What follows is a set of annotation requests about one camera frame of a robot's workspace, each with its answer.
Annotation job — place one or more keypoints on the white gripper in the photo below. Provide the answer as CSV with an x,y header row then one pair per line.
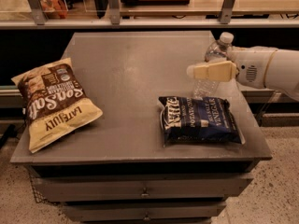
x,y
249,66

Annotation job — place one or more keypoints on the clear plastic water bottle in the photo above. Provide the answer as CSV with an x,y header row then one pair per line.
x,y
217,51

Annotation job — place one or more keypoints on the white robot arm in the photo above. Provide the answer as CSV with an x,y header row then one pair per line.
x,y
282,74

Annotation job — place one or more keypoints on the blue Kettle chip bag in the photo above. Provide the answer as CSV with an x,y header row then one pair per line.
x,y
195,121

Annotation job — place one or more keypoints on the brown yellow tortilla chip bag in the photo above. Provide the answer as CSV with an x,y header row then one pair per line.
x,y
56,103

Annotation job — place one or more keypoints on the orange snack bag background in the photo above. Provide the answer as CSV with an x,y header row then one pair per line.
x,y
57,6

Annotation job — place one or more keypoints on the grey drawer cabinet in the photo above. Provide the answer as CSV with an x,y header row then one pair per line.
x,y
125,73

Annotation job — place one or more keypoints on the lower grey drawer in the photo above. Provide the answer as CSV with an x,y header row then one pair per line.
x,y
143,211

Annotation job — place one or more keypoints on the grey drawer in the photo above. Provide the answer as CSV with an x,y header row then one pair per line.
x,y
141,187
143,211

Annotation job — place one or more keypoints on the metal railing with posts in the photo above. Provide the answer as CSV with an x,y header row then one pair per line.
x,y
17,14

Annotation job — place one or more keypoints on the upper grey drawer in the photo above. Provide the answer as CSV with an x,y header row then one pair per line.
x,y
141,187

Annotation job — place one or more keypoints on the wire mesh basket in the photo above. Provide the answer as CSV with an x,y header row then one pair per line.
x,y
38,196

